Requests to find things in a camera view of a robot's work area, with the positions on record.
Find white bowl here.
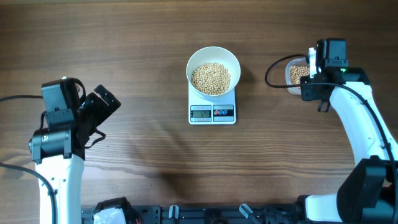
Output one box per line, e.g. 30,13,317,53
186,46,241,98

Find black cable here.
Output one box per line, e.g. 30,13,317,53
0,95,58,224
264,54,398,224

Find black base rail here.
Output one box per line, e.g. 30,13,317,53
81,197,303,224

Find right black cable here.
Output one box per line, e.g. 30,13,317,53
264,54,398,224

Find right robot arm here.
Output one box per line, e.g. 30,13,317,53
300,38,397,223

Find soybeans pile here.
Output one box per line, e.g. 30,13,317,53
289,65,310,85

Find clear plastic container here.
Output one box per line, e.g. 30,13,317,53
284,57,311,96

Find soybeans in bowl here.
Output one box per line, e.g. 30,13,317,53
191,62,231,95

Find white digital kitchen scale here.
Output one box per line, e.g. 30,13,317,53
188,85,236,125

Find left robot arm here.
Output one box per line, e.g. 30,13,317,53
29,78,121,223

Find left black cable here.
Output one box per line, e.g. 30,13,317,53
0,95,58,224

